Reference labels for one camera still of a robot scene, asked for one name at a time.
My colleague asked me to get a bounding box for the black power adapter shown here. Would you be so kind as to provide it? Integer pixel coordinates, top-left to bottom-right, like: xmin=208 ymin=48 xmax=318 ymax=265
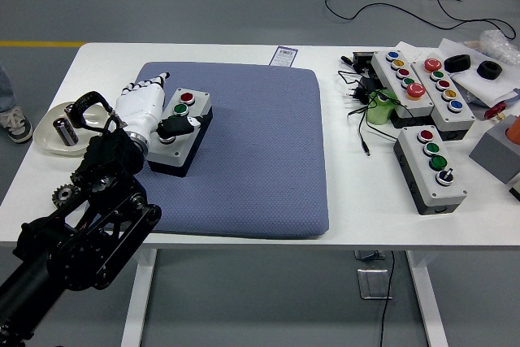
xmin=344 ymin=78 xmax=383 ymax=104

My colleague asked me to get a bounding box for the metal floor socket plate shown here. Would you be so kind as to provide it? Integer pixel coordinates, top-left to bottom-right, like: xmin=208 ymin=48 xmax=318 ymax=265
xmin=356 ymin=267 xmax=394 ymax=301

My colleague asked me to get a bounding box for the orange object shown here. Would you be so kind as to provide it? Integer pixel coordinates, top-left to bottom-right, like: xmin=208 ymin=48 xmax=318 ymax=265
xmin=505 ymin=115 xmax=520 ymax=143

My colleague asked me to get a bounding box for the purple label card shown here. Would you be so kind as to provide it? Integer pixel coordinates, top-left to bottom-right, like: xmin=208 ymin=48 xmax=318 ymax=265
xmin=270 ymin=46 xmax=300 ymax=67

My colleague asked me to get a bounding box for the white foam sheet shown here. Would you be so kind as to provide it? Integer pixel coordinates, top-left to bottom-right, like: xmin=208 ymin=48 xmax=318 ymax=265
xmin=440 ymin=37 xmax=520 ymax=109

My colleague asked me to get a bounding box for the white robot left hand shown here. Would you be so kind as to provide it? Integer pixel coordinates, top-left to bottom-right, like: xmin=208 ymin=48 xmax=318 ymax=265
xmin=110 ymin=72 xmax=203 ymax=145

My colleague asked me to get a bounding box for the grey four-button control box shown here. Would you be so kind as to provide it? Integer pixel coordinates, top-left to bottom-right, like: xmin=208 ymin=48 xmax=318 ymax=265
xmin=145 ymin=87 xmax=214 ymax=179
xmin=392 ymin=125 xmax=468 ymax=216

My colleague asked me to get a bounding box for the small black device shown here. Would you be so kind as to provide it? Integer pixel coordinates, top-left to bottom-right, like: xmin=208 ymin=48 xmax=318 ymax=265
xmin=340 ymin=51 xmax=377 ymax=74

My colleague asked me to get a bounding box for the black cable under table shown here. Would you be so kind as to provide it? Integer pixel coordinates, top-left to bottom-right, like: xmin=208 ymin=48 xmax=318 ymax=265
xmin=377 ymin=251 xmax=397 ymax=347

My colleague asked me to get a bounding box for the red tool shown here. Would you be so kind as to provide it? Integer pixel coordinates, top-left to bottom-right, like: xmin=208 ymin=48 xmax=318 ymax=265
xmin=483 ymin=101 xmax=509 ymax=121

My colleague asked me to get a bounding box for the white paper sheet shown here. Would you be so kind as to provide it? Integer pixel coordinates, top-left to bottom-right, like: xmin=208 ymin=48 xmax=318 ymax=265
xmin=396 ymin=41 xmax=431 ymax=64

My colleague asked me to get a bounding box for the long black floor cable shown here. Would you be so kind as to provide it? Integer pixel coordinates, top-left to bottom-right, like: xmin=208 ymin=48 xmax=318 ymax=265
xmin=324 ymin=0 xmax=517 ymax=41

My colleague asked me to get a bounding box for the clear bubble wrap bag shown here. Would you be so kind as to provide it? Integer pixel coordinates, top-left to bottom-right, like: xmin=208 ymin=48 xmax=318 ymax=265
xmin=479 ymin=29 xmax=520 ymax=66

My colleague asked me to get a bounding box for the white table leg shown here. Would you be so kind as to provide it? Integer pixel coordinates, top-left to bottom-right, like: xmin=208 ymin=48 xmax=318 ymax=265
xmin=405 ymin=249 xmax=450 ymax=347
xmin=120 ymin=248 xmax=158 ymax=347

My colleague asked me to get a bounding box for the grey block box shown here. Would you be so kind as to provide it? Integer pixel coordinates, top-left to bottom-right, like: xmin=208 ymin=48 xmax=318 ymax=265
xmin=469 ymin=115 xmax=520 ymax=185

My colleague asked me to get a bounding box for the grey under-table bracket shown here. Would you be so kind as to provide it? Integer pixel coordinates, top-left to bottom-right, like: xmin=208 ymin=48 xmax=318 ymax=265
xmin=353 ymin=249 xmax=385 ymax=262

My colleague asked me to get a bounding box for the large dark metal gear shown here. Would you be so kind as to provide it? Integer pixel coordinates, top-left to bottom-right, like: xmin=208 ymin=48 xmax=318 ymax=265
xmin=51 ymin=184 xmax=75 ymax=206

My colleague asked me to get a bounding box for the person's shoe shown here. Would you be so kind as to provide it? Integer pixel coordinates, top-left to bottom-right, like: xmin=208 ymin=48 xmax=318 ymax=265
xmin=0 ymin=105 xmax=33 ymax=144

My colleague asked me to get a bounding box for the grey five-button control box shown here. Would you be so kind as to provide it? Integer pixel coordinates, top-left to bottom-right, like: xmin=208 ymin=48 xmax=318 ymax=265
xmin=410 ymin=57 xmax=477 ymax=143
xmin=370 ymin=50 xmax=436 ymax=128

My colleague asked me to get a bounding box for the black foam ring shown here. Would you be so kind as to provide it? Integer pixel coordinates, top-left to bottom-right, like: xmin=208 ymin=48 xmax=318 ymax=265
xmin=443 ymin=54 xmax=472 ymax=74
xmin=477 ymin=61 xmax=503 ymax=80

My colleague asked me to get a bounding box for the person's leg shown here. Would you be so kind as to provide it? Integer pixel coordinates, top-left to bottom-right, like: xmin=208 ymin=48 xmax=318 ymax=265
xmin=0 ymin=63 xmax=17 ymax=111

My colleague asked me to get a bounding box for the black adapter cord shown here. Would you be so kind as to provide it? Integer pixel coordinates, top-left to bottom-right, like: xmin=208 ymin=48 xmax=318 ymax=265
xmin=338 ymin=69 xmax=397 ymax=157

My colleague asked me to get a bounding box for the white shallow dish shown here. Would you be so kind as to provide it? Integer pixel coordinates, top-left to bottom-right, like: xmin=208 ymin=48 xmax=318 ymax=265
xmin=32 ymin=101 xmax=115 ymax=158

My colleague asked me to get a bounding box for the blue-grey padded mat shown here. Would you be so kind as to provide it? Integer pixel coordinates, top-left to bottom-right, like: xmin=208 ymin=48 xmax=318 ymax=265
xmin=133 ymin=61 xmax=330 ymax=241

